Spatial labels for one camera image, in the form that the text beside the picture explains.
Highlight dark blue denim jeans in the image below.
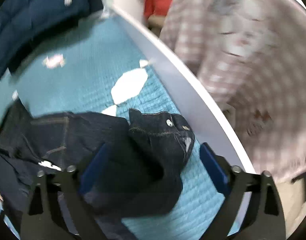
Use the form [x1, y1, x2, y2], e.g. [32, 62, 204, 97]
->
[0, 100, 195, 239]

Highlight plaid shirt of person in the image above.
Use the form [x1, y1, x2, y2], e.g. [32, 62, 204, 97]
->
[160, 0, 306, 182]

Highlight navy puffer jacket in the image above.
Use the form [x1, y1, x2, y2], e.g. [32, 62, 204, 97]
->
[0, 0, 104, 77]

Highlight blue patterned bed quilt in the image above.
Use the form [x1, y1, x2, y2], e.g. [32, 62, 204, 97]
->
[0, 19, 224, 239]

